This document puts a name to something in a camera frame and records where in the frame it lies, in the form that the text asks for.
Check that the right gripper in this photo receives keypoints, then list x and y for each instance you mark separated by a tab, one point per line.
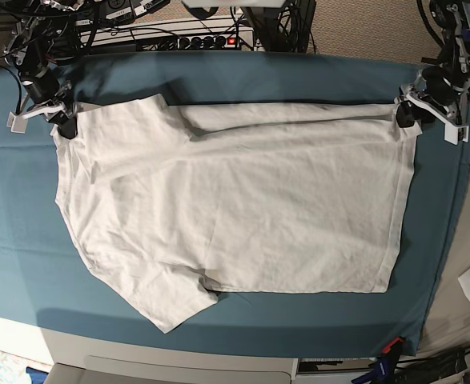
50	99

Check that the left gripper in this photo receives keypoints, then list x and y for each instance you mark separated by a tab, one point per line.
436	94

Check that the white T-shirt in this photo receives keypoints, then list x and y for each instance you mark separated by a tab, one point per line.
170	205

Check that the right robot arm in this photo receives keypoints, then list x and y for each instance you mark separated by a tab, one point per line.
28	59

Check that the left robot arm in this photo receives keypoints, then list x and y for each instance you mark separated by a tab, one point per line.
448	23

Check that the teal table cover cloth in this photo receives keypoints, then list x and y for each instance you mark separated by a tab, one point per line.
43	281

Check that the beige drawer cabinet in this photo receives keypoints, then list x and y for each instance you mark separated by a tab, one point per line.
116	362

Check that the orange blue clamp bottom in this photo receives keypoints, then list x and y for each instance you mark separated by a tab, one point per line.
383	369

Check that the white overhead mount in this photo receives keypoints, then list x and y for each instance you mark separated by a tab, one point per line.
239	3

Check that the power strip with red switch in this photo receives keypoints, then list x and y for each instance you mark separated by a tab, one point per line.
181	43

